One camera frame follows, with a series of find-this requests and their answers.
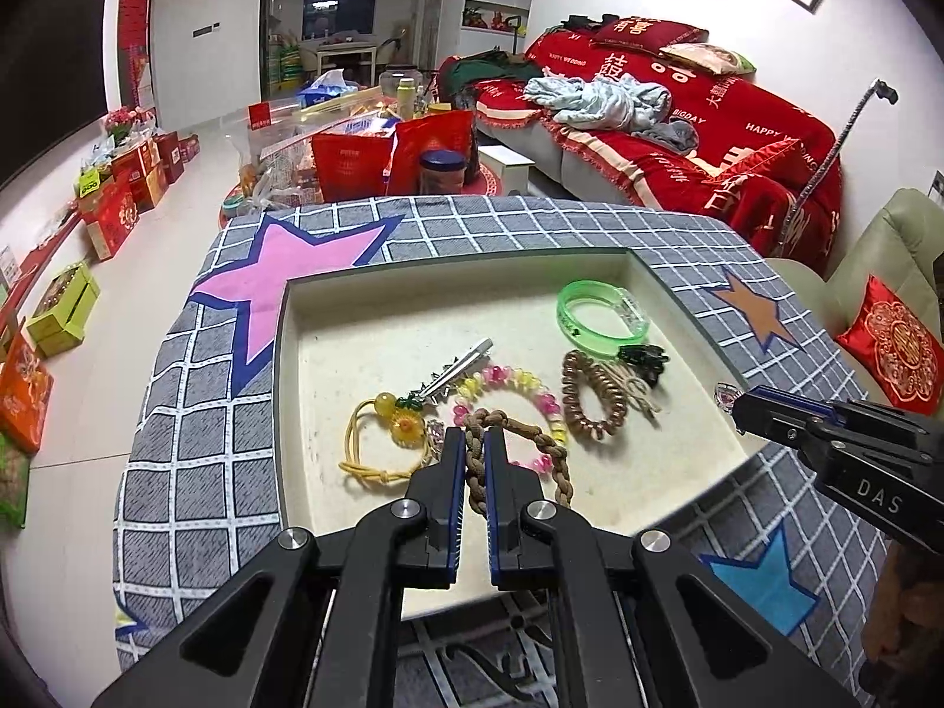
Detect pink flower bouquet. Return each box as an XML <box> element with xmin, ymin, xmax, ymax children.
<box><xmin>103</xmin><ymin>107</ymin><xmax>156</xmax><ymax>145</ymax></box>

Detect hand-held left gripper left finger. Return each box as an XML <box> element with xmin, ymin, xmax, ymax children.
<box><xmin>92</xmin><ymin>431</ymin><xmax>470</xmax><ymax>708</ymax></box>

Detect small red gift bag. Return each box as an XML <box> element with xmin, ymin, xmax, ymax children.
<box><xmin>311</xmin><ymin>133</ymin><xmax>392</xmax><ymax>202</ymax></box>

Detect grey checked star table cover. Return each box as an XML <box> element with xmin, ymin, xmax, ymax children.
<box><xmin>112</xmin><ymin>194</ymin><xmax>897</xmax><ymax>708</ymax></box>

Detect clear plastic storage box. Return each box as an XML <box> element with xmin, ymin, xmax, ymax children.
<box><xmin>243</xmin><ymin>92</ymin><xmax>385</xmax><ymax>208</ymax></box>

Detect red satin cushion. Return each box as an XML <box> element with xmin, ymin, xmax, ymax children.
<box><xmin>704</xmin><ymin>136</ymin><xmax>801</xmax><ymax>185</ymax></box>

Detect beige hair clip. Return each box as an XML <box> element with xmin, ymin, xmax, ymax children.
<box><xmin>601</xmin><ymin>361</ymin><xmax>665</xmax><ymax>421</ymax></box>

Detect brown spiral hair tie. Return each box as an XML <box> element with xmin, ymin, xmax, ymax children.
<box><xmin>560</xmin><ymin>349</ymin><xmax>628</xmax><ymax>438</ymax></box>

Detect yellow beaded hair tie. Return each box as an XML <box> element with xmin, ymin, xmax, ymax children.
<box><xmin>339</xmin><ymin>392</ymin><xmax>444</xmax><ymax>488</ymax></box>

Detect green translucent bracelet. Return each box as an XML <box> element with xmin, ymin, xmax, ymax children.
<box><xmin>555</xmin><ymin>278</ymin><xmax>654</xmax><ymax>355</ymax></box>

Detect silver metal hair clip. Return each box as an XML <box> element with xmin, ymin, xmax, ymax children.
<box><xmin>417</xmin><ymin>337</ymin><xmax>495</xmax><ymax>403</ymax></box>

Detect person's right hand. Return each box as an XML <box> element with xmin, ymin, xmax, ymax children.
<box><xmin>861</xmin><ymin>542</ymin><xmax>944</xmax><ymax>689</ymax></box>

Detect dark green cloth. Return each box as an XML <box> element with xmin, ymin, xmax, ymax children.
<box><xmin>435</xmin><ymin>51</ymin><xmax>532</xmax><ymax>112</ymax></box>

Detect jar with blue lid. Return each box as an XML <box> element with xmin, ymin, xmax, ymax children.
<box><xmin>419</xmin><ymin>149</ymin><xmax>467</xmax><ymax>196</ymax></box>

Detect green gift box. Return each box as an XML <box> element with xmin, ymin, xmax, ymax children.
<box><xmin>0</xmin><ymin>431</ymin><xmax>31</xmax><ymax>528</ymax></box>

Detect beige armchair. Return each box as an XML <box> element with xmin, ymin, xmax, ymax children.
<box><xmin>767</xmin><ymin>188</ymin><xmax>944</xmax><ymax>414</ymax></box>

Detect pink yellow bead bracelet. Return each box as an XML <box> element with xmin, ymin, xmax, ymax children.
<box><xmin>451</xmin><ymin>363</ymin><xmax>569</xmax><ymax>471</ymax></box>

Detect brown braided rope bracelet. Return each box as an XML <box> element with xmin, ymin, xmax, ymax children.
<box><xmin>461</xmin><ymin>409</ymin><xmax>576</xmax><ymax>513</ymax></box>

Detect dark red gift box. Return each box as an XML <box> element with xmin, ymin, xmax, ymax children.
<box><xmin>151</xmin><ymin>131</ymin><xmax>200</xmax><ymax>185</ymax></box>

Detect yellow-green open box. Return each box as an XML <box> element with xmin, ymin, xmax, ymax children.
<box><xmin>25</xmin><ymin>261</ymin><xmax>100</xmax><ymax>356</ymax></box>

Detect sofa with red cover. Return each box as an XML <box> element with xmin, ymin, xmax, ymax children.
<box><xmin>472</xmin><ymin>15</ymin><xmax>845</xmax><ymax>274</ymax></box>

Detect red embroidered pillow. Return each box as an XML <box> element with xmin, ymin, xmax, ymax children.
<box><xmin>590</xmin><ymin>15</ymin><xmax>709</xmax><ymax>53</ymax></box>

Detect light blue crumpled clothes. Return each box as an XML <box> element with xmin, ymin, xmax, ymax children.
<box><xmin>525</xmin><ymin>74</ymin><xmax>672</xmax><ymax>130</ymax></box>

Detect beige shallow tray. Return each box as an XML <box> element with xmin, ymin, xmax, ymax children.
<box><xmin>273</xmin><ymin>249</ymin><xmax>768</xmax><ymax>621</ymax></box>

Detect clear plastic jar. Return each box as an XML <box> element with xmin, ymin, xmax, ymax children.
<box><xmin>378</xmin><ymin>68</ymin><xmax>420</xmax><ymax>119</ymax></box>

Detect white low stool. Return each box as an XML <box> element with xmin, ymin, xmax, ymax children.
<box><xmin>478</xmin><ymin>143</ymin><xmax>536</xmax><ymax>196</ymax></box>

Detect grey crumpled cloth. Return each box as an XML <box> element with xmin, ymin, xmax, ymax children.
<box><xmin>634</xmin><ymin>118</ymin><xmax>700</xmax><ymax>156</ymax></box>

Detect large red gift bag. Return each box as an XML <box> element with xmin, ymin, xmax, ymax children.
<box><xmin>388</xmin><ymin>110</ymin><xmax>477</xmax><ymax>196</ymax></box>

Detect patterned beige pillow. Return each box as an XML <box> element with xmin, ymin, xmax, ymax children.
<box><xmin>660</xmin><ymin>42</ymin><xmax>757</xmax><ymax>76</ymax></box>

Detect red floral embroidered cushion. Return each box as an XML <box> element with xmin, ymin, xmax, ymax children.
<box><xmin>837</xmin><ymin>274</ymin><xmax>944</xmax><ymax>414</ymax></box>

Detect black television screen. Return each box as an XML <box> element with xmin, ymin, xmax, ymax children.
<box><xmin>0</xmin><ymin>0</ymin><xmax>123</xmax><ymax>189</ymax></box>

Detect black hair claw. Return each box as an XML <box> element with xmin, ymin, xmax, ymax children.
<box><xmin>615</xmin><ymin>343</ymin><xmax>668</xmax><ymax>386</ymax></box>

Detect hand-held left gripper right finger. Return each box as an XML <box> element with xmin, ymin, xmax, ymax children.
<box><xmin>482</xmin><ymin>431</ymin><xmax>860</xmax><ymax>708</ymax></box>

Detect orange gift box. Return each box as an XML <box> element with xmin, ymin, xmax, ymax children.
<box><xmin>0</xmin><ymin>335</ymin><xmax>54</xmax><ymax>454</ymax></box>

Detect white dining table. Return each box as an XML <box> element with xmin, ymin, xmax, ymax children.
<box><xmin>317</xmin><ymin>40</ymin><xmax>377</xmax><ymax>75</ymax></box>

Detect blue tissue box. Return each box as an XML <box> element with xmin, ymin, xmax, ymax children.
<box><xmin>299</xmin><ymin>70</ymin><xmax>355</xmax><ymax>108</ymax></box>

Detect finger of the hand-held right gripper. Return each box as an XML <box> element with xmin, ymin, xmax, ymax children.
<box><xmin>733</xmin><ymin>396</ymin><xmax>828</xmax><ymax>453</ymax></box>
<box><xmin>745</xmin><ymin>386</ymin><xmax>944</xmax><ymax>433</ymax></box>

